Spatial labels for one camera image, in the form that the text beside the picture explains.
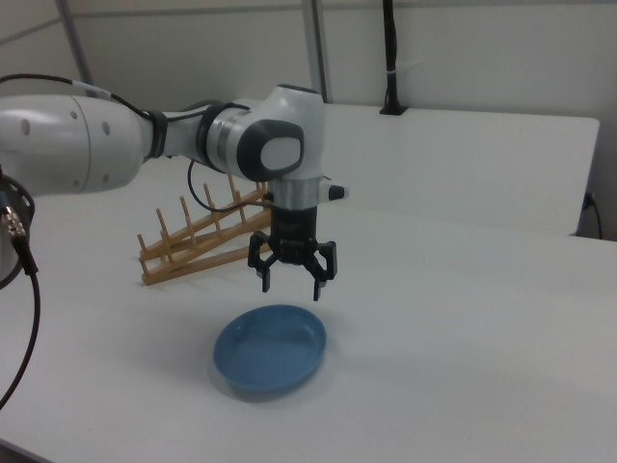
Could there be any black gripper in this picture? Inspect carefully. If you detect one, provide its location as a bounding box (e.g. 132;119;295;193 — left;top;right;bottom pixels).
247;205;337;303

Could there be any blue plate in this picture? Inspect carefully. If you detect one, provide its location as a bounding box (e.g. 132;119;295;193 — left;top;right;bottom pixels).
213;303;329;402

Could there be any wooden plate rack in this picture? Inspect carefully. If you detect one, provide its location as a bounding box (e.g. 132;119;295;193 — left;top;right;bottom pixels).
136;173;274;286

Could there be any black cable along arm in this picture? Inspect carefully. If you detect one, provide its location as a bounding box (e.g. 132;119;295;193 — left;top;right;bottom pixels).
0;72;274;214

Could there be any grey metal partition post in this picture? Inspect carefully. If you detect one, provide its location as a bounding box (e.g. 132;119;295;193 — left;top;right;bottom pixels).
302;0;335;104
60;0;95;87

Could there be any black pole with cables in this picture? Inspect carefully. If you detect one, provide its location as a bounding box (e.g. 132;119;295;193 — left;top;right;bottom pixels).
382;0;402;110

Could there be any black cable with metal connector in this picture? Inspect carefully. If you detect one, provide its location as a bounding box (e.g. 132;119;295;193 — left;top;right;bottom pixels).
0;166;42;411

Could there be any black cable at table edge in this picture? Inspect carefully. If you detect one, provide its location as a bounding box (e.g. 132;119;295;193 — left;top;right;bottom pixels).
584;191;604;239

